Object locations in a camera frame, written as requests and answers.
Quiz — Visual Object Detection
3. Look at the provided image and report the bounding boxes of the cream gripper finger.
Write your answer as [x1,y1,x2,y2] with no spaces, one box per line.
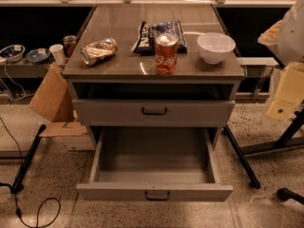
[266,62,304,121]

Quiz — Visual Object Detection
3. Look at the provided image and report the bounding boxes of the blue chip bag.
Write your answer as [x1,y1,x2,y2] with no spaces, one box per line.
[131,21,188,55]

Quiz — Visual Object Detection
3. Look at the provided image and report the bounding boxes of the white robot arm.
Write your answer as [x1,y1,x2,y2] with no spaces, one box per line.
[257,0,304,121]

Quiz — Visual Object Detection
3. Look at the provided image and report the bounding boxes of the grey drawer cabinet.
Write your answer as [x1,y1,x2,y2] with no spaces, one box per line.
[63,4,244,143]

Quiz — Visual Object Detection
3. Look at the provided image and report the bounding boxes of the open lower grey drawer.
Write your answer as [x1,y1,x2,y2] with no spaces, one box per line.
[77,127,233,201]

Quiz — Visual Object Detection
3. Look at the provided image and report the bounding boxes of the white bowl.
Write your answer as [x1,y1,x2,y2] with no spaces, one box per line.
[197,32,236,64]

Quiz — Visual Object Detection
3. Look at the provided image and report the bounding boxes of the black stand leg right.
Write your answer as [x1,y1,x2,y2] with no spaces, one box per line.
[224,125,260,189]

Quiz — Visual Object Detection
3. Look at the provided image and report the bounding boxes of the black stand leg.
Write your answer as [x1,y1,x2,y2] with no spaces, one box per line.
[224,125,260,189]
[10,124,47,194]

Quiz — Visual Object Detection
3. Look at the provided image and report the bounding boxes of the black caster foot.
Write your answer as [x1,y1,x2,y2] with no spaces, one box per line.
[276,188,304,205]

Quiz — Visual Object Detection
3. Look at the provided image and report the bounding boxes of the red soda can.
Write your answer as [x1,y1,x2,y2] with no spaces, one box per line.
[155,33,178,75]

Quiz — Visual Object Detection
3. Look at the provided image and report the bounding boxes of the crushed gold can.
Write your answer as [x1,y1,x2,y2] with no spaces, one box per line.
[81,38,118,67]

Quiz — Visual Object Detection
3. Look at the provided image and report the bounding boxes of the dark glass jar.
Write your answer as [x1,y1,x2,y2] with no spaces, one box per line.
[63,35,77,57]

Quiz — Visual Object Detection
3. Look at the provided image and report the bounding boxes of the cardboard box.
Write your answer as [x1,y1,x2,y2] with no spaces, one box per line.
[29,63,86,137]

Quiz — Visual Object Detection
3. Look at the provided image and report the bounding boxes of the white paper cup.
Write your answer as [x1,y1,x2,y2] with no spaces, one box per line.
[49,44,66,65]

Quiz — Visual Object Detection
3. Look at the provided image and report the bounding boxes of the blue bowl right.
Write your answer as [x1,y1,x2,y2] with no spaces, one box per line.
[26,48,50,65]

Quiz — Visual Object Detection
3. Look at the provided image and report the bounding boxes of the blue bowl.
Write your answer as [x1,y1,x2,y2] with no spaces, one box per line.
[26,48,50,65]
[0,45,25,63]

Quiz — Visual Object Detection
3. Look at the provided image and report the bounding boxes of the blue bowl left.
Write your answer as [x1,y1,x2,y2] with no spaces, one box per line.
[0,45,25,63]

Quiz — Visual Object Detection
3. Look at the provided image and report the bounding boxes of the black stand leg left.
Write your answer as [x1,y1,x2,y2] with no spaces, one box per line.
[10,124,47,194]

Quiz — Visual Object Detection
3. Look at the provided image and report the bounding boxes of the white cable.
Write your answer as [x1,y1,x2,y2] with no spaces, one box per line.
[0,60,28,103]

